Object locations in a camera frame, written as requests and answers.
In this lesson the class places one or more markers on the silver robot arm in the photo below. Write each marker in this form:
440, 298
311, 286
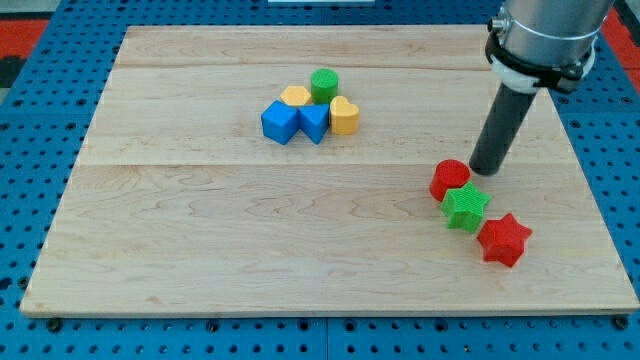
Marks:
535, 44

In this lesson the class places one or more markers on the yellow heart block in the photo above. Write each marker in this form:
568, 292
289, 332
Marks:
344, 116

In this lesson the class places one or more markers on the blue triangle block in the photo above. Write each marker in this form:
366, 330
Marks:
314, 121

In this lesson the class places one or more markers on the blue cube block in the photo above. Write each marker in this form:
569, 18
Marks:
280, 122

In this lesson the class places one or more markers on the yellow hexagon block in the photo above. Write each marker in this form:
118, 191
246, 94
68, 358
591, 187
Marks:
296, 96

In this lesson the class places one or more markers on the green cylinder block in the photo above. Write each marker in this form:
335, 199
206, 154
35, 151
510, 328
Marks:
324, 85

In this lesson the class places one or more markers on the red cylinder block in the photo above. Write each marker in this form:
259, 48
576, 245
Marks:
448, 174

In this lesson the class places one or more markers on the light wooden board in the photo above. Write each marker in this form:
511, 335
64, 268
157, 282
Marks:
179, 207

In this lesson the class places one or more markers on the green star block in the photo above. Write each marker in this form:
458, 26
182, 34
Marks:
464, 207

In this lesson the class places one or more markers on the red star block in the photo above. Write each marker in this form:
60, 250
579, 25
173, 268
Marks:
504, 240

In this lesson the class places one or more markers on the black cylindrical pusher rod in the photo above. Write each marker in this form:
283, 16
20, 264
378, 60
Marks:
506, 115

